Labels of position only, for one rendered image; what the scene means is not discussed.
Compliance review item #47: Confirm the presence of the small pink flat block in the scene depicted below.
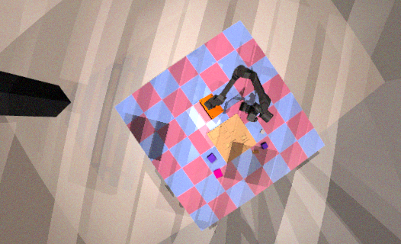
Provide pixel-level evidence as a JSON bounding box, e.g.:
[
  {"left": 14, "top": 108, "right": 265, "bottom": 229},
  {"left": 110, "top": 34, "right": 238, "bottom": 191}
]
[{"left": 213, "top": 168, "right": 223, "bottom": 178}]

